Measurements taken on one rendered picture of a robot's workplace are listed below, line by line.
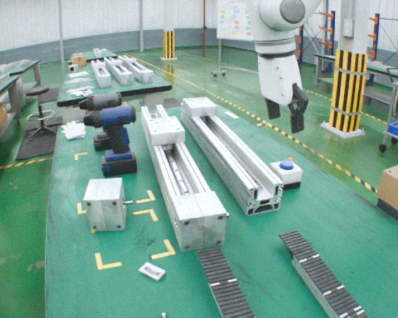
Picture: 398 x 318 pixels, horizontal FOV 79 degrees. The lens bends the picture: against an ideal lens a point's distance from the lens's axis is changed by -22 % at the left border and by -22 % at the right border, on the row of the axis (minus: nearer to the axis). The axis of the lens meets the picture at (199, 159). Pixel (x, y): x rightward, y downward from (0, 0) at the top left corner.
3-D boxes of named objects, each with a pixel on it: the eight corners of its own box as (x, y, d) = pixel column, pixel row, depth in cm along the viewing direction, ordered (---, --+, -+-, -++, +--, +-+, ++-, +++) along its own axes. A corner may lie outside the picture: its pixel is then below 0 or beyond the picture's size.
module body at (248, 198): (279, 209, 79) (283, 182, 75) (246, 216, 76) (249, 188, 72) (201, 118, 148) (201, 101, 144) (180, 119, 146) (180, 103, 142)
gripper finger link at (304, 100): (280, 76, 57) (282, 101, 59) (303, 86, 50) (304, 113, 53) (284, 75, 57) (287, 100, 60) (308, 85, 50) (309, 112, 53)
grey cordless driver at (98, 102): (126, 147, 117) (121, 93, 107) (79, 155, 110) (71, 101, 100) (122, 140, 123) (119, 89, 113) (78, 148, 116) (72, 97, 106)
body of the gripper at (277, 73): (247, 48, 58) (256, 96, 64) (274, 53, 50) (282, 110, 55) (276, 43, 60) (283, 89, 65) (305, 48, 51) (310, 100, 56)
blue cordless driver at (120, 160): (141, 172, 98) (136, 108, 88) (84, 180, 92) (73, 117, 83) (138, 163, 104) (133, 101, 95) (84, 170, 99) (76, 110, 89)
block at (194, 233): (234, 243, 67) (237, 210, 63) (181, 252, 64) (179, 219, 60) (222, 221, 75) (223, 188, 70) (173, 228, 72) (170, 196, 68)
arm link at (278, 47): (245, 40, 57) (247, 53, 58) (268, 42, 49) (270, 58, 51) (277, 34, 58) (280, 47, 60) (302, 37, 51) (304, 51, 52)
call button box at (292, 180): (300, 187, 88) (303, 170, 86) (273, 193, 86) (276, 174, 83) (288, 176, 95) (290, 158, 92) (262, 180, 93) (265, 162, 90)
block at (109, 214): (134, 230, 71) (129, 198, 67) (91, 231, 69) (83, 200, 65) (135, 207, 80) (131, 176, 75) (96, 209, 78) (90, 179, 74)
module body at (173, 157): (213, 223, 74) (213, 194, 70) (173, 228, 72) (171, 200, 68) (162, 121, 144) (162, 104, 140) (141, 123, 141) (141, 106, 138)
